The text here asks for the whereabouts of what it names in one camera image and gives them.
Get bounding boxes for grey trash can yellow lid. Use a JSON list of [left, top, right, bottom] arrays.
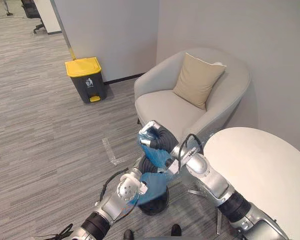
[[64, 56, 109, 105]]

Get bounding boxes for black baseboard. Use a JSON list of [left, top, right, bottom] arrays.
[[103, 72, 148, 85]]

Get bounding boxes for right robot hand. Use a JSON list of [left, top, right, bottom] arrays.
[[137, 120, 180, 157]]

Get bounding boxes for black floor stand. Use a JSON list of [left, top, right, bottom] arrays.
[[5, 0, 14, 16]]

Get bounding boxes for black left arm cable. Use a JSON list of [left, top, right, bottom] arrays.
[[98, 167, 130, 202]]

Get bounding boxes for small black bin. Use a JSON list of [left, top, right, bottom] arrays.
[[137, 190, 170, 217]]

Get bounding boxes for metal strip yellow end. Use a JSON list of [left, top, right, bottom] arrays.
[[51, 0, 76, 61]]

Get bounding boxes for metal table leg frame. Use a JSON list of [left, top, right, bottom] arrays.
[[187, 179, 224, 236]]

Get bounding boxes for clear tape floor mark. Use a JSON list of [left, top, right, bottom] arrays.
[[101, 137, 127, 167]]

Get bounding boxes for dark right robot foot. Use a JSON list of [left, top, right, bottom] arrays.
[[170, 223, 182, 237]]

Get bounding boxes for blue plastic trash bag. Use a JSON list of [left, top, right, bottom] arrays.
[[124, 124, 175, 210]]

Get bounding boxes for light grey armchair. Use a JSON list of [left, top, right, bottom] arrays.
[[134, 47, 251, 151]]

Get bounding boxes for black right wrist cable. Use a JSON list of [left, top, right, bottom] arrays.
[[177, 133, 204, 167]]

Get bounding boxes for black office chair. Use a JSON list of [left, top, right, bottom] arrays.
[[21, 0, 45, 35]]

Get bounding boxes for beige cushion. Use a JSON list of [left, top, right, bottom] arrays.
[[172, 52, 227, 111]]

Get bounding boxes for white partition panel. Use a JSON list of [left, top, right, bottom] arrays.
[[33, 0, 63, 35]]

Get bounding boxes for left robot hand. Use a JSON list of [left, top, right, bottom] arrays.
[[133, 156, 166, 176]]

